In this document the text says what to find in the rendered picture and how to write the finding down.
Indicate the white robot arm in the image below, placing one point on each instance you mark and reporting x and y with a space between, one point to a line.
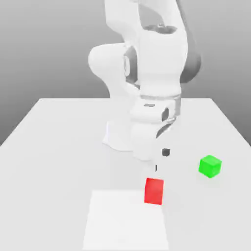
160 64

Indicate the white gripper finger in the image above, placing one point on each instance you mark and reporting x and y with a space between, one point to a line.
155 167
165 152

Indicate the small red cube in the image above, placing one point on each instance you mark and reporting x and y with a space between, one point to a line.
154 192

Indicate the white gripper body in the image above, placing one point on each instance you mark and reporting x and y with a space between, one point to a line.
144 141

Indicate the small green cube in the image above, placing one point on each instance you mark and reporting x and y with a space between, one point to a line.
209 166

